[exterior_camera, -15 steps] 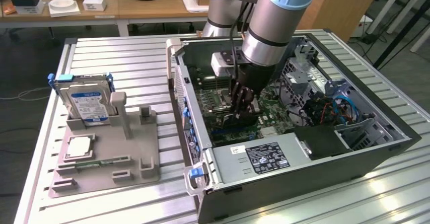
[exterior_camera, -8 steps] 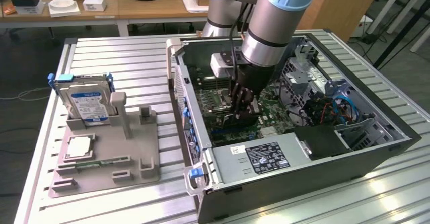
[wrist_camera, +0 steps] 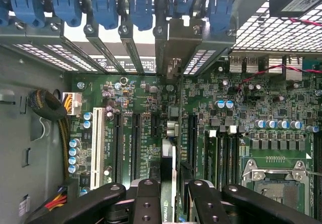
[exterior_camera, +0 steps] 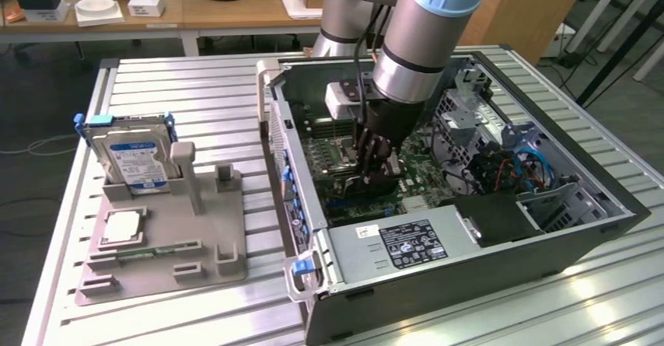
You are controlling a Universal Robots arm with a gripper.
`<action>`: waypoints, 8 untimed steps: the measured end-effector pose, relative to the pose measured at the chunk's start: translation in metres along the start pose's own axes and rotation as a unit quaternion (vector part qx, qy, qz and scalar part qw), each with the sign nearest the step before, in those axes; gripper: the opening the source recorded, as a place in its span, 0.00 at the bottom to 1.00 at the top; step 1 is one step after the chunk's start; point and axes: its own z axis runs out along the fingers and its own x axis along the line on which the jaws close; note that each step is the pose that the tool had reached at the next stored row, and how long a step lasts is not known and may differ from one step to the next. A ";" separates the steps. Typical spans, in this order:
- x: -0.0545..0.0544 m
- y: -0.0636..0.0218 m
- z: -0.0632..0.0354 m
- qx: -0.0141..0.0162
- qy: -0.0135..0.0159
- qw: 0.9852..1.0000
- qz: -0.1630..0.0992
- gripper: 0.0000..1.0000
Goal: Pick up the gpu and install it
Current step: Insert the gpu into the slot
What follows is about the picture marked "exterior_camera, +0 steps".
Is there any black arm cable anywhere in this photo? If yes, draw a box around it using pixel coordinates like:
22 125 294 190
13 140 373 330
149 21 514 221
352 3 393 90

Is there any wooden cabinet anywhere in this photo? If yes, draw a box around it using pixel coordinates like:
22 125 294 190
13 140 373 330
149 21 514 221
456 0 593 67

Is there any black slanted pole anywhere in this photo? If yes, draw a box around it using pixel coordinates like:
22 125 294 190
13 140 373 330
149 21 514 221
574 0 664 108

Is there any dark graphics card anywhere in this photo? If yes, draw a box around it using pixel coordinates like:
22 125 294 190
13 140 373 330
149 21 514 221
318 155 404 208

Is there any metal disk bay cage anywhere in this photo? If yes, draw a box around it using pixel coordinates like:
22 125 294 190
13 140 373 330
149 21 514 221
430 68 513 170

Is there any silver chipset heatsink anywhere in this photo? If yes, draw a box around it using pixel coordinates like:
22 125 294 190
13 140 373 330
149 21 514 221
400 195 436 214

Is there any wooden desk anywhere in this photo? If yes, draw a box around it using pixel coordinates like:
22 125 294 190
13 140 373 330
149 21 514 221
0 0 466 47

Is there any white paper booklet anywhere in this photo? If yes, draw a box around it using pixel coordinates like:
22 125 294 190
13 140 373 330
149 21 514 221
278 0 325 21

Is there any white table frame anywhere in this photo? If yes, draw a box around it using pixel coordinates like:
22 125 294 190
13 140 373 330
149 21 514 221
562 0 664 82

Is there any white box with black top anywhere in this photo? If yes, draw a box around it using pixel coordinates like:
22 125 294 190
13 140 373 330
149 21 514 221
14 0 72 23

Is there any grey power supply unit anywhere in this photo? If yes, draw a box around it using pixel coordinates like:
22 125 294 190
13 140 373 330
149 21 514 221
318 204 486 287

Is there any black open PC case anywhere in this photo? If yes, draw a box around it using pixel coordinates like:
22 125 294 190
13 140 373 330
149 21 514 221
256 50 652 345

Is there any orange object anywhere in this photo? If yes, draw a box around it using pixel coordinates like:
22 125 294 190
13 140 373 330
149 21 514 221
2 2 25 23

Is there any silver CPU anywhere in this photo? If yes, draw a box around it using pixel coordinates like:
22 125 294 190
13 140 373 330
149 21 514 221
101 209 145 244

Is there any white round part on box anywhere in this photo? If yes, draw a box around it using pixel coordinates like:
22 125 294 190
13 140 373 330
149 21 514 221
72 0 126 29

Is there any green motherboard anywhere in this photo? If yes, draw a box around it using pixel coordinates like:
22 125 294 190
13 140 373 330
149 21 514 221
297 104 460 227

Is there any blue wire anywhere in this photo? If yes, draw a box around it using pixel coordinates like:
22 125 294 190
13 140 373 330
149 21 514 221
512 146 557 196

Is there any CPU socket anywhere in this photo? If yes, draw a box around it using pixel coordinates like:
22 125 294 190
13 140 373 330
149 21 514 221
325 135 360 169

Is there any blue case latch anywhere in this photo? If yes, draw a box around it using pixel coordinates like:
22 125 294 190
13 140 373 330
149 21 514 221
290 257 316 278

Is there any hard disk with blue caddy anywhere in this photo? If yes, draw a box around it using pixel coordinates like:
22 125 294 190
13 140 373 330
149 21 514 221
73 111 184 197

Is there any red wire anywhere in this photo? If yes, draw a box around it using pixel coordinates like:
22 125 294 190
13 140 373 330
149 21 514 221
490 158 508 192

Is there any grey parts rack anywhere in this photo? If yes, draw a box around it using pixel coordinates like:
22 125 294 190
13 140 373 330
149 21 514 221
74 141 249 308

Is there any green RAM stick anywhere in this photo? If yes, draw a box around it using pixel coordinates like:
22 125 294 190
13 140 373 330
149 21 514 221
114 246 181 260

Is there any small white cardboard box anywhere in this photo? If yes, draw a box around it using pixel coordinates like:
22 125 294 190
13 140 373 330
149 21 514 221
125 0 168 18

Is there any white floor cable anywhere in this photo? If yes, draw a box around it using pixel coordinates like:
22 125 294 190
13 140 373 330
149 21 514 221
0 132 78 157

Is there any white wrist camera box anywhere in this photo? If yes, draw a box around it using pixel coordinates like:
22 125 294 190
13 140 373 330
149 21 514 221
324 81 366 121

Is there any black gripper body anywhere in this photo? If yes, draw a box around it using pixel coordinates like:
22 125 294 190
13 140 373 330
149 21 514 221
362 100 425 149

